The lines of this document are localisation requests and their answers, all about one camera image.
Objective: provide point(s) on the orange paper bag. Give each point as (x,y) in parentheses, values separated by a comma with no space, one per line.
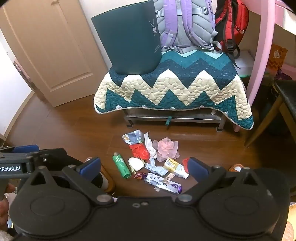
(276,57)

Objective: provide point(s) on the pink mesh bow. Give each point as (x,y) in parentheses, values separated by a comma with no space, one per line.
(166,148)

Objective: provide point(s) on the green bottle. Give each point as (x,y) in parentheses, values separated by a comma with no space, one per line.
(121,165)

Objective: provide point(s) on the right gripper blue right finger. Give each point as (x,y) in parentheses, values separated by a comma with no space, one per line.
(197,169)

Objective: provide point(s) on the latte coffee stick packet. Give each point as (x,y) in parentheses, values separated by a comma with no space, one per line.
(170,176)

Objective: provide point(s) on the yellow white tube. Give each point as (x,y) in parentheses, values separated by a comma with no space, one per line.
(175,168)

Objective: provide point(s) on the zigzag quilted blanket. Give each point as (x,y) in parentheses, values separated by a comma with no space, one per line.
(180,82)

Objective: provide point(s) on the white foam fruit net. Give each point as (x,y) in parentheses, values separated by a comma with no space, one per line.
(135,164)

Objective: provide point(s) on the red black backpack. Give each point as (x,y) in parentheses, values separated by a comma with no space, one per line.
(231,19)

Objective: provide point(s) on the dark green bin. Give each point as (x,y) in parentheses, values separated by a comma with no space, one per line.
(130,37)

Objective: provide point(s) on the person left hand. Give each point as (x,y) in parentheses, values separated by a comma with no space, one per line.
(4,207)

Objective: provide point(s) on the purple white snack package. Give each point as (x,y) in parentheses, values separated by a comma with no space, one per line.
(163,184)

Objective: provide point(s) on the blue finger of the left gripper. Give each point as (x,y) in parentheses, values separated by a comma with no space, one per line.
(26,149)

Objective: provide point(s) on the left orange slipper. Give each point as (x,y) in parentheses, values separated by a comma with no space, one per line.
(103,180)

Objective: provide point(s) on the dark red candy wrapper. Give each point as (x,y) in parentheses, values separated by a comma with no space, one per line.
(140,176)

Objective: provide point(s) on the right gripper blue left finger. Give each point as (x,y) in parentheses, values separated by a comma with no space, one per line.
(90,169)

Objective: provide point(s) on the red net mesh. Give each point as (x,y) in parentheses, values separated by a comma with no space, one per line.
(140,151)

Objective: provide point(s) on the light blue paper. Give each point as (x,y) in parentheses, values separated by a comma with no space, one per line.
(159,170)

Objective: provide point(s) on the purple grey backpack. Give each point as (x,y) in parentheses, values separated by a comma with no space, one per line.
(186,25)

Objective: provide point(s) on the silver blue wrapper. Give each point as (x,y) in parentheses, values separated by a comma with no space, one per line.
(135,137)

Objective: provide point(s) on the right orange slipper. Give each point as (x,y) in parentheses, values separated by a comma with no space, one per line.
(236,168)

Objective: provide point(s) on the red wrapper piece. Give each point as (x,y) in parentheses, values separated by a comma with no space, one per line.
(185,164)

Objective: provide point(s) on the wooden door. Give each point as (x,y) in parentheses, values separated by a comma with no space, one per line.
(54,44)

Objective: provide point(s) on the metal bench frame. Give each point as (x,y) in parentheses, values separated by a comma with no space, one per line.
(204,115)

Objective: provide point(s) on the wooden chair black seat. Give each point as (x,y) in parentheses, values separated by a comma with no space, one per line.
(284,104)

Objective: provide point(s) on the orange slipper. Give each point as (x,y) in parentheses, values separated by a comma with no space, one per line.
(103,180)
(236,168)

